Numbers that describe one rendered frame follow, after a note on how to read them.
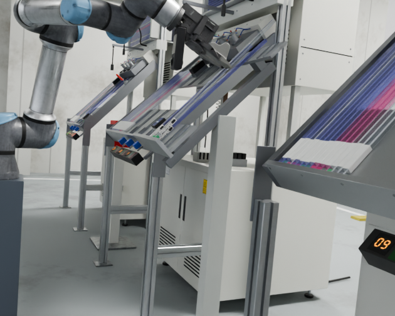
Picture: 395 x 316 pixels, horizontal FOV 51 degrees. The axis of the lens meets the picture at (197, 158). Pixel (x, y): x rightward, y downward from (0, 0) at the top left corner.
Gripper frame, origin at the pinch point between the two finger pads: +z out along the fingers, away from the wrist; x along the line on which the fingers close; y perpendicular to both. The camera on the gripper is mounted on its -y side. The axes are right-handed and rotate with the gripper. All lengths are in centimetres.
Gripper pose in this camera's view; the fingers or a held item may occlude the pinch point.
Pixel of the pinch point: (224, 67)
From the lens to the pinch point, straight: 125.0
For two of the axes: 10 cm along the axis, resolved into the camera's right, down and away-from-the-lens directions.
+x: -3.3, -1.0, 9.4
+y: 5.2, -8.5, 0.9
